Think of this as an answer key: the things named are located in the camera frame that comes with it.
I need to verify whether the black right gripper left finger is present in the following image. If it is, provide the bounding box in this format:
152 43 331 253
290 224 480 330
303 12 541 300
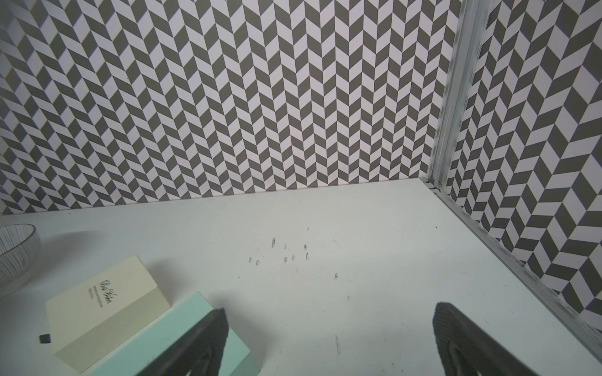
137 309 229 376

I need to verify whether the aluminium corner post right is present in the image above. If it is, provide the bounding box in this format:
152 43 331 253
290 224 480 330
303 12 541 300
427 0 491 191

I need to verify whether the cream jewelry box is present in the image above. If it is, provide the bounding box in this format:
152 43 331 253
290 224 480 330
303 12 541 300
46 255 171 373

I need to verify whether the clear ribbed glass bowl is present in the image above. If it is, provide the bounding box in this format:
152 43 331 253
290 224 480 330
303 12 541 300
1 223 41 298

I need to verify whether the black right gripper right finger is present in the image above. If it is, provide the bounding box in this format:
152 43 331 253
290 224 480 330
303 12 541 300
433 302 535 376

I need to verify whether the small black tab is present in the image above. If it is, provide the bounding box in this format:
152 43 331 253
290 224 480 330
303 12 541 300
39 334 52 344

